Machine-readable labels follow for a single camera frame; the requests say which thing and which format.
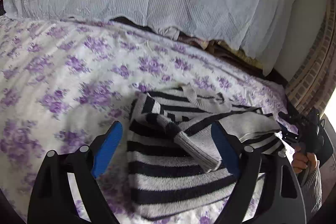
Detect black white striped sweater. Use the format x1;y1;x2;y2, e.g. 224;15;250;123
127;84;284;221

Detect grey knit sleeve forearm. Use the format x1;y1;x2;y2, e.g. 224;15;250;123
301;160;322;222

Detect person's right hand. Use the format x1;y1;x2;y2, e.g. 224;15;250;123
291;145;319;174

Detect brick pattern curtain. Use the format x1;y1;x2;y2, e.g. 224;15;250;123
285;0;335;115

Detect purple floral bed sheet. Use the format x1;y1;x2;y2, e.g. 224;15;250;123
1;16;286;220

